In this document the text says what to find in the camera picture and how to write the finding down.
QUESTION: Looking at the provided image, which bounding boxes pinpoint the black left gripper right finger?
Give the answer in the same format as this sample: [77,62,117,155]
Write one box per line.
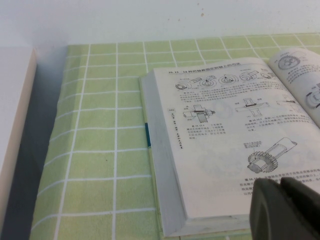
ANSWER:
[279,176,320,222]

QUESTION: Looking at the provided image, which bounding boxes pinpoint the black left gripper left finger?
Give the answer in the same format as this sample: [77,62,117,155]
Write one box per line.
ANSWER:
[249,177,320,240]

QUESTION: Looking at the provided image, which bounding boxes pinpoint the technical book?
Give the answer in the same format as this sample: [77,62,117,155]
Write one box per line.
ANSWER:
[138,48,320,238]

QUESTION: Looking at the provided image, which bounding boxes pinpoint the green checkered tablecloth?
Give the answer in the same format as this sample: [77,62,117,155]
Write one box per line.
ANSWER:
[29,32,320,240]

